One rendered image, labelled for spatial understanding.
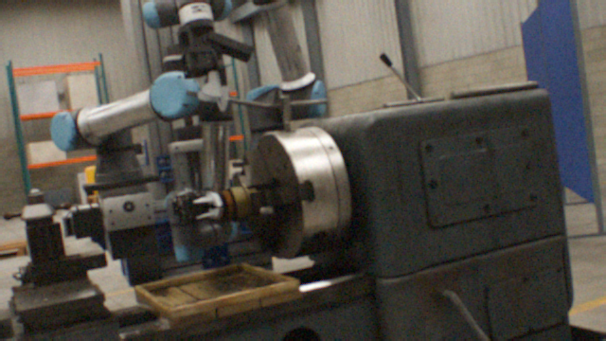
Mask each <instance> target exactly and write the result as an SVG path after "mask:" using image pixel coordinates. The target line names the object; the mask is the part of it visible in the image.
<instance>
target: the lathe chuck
mask: <svg viewBox="0 0 606 341"><path fill-rule="evenodd" d="M291 131H293V132H292V133H282V132H275V133H268V134H264V135H263V136H262V137H261V138H260V139H259V141H258V146H259V148H260V150H261V153H262V156H263V159H264V161H265V164H266V166H268V169H269V172H270V174H271V176H272V178H273V179H274V178H275V179H276V180H277V181H278V183H279V185H280V187H281V188H285V187H290V186H296V184H301V183H304V180H308V182H312V193H313V198H312V202H310V203H308V202H307V201H302V202H294V203H289V204H284V211H283V214H282V215H279V216H278V228H277V254H278V255H279V256H281V257H282V258H283V259H284V260H296V259H301V257H305V256H310V255H314V254H319V253H323V252H326V251H328V250H329V249H330V247H331V245H332V242H333V240H334V238H335V234H336V230H338V223H339V198H338V190H336V184H335V179H334V175H333V171H332V167H331V164H330V161H329V158H328V155H327V153H326V151H325V149H324V147H322V145H321V144H320V142H319V140H318V139H317V137H316V136H315V135H314V134H313V133H311V132H309V131H307V130H305V129H297V130H291ZM319 232H324V233H326V237H325V238H324V239H322V240H321V241H319V242H314V241H313V240H312V239H313V237H314V236H315V235H316V234H317V233H319Z"/></svg>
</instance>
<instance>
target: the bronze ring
mask: <svg viewBox="0 0 606 341"><path fill-rule="evenodd" d="M252 192H257V190H256V189H254V188H250V189H247V187H246V186H245V185H244V184H240V185H239V186H237V187H235V188H228V189H227V190H223V191H220V192H217V194H218V195H219V197H220V200H221V202H222V204H223V205H222V207H223V212H222V217H221V219H220V221H221V222H222V223H229V222H233V223H238V222H243V221H245V222H250V220H251V218H252V215H255V214H258V213H259V212H260V208H255V209H252V203H251V197H250V194H249V193H252Z"/></svg>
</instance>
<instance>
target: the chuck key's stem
mask: <svg viewBox="0 0 606 341"><path fill-rule="evenodd" d="M280 103H282V117H283V122H284V123H285V133H290V132H291V124H290V122H291V121H292V118H291V107H290V96H282V97H280Z"/></svg>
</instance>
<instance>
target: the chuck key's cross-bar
mask: <svg viewBox="0 0 606 341"><path fill-rule="evenodd" d="M198 93H199V92H196V91H189V90H187V91H186V96H190V97H196V98H198ZM228 102H230V103H236V104H241V105H247V106H254V107H259V108H265V109H272V108H282V103H273V104H264V103H259V102H253V101H247V100H241V99H231V98H228ZM327 103H328V101H327V100H326V99H320V100H307V101H297V102H290V107H295V106H306V105H318V104H327Z"/></svg>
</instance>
